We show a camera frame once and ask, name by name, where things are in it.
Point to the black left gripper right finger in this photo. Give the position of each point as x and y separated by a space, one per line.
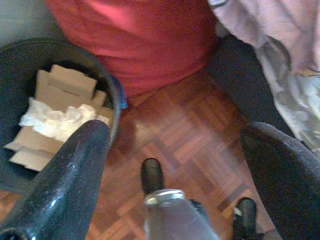
292 190

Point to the pink cartoon print blanket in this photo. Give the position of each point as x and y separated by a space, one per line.
275 25

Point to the black round waste bin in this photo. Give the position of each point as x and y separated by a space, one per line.
15 65

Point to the brown cardboard piece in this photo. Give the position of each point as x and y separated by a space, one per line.
30 150
67 87

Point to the red covered folded cushion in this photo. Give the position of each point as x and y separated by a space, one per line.
137 37

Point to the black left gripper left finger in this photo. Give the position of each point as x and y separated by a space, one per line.
62 187

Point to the bed with grey floral sheet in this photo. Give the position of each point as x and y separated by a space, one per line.
300 105

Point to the crumpled white tissue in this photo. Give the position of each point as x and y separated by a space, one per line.
57 120

